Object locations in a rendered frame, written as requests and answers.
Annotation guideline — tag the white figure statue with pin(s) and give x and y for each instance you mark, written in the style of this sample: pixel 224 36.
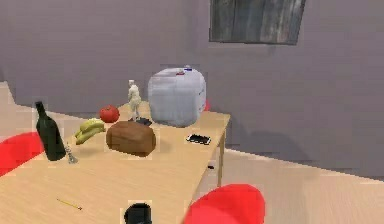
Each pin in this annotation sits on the white figure statue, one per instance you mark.
pixel 134 96

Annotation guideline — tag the red tomato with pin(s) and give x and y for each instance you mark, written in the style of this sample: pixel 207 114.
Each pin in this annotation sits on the red tomato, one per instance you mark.
pixel 109 114

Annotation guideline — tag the grey framed window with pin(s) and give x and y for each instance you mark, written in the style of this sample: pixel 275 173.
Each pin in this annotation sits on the grey framed window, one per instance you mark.
pixel 256 20

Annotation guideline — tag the small silver shaker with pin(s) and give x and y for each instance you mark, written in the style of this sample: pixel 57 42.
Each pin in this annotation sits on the small silver shaker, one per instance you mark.
pixel 71 156

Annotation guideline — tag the dark green bottle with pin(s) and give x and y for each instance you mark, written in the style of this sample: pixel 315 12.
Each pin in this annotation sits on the dark green bottle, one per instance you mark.
pixel 50 136

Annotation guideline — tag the yellow pencil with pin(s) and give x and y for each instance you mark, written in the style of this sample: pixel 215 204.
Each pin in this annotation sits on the yellow pencil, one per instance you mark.
pixel 69 203

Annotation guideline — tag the light wooden table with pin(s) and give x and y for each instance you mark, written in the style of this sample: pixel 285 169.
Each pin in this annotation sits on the light wooden table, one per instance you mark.
pixel 133 180

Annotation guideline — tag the red chair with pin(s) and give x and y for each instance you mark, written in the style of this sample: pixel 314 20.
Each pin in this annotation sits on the red chair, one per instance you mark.
pixel 226 205
pixel 207 106
pixel 18 150

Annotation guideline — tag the brown bread loaf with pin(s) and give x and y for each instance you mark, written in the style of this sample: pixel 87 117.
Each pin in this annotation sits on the brown bread loaf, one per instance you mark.
pixel 131 138

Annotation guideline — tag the black mug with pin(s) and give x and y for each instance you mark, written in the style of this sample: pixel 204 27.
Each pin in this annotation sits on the black mug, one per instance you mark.
pixel 139 215

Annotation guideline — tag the black and white phone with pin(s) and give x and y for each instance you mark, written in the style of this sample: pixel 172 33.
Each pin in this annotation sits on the black and white phone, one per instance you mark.
pixel 198 139

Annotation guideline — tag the white rounded box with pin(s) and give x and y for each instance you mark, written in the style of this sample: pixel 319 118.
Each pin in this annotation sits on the white rounded box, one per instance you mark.
pixel 176 98

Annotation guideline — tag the yellow banana bunch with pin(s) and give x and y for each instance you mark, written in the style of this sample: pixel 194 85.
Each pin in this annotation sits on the yellow banana bunch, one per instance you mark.
pixel 89 128

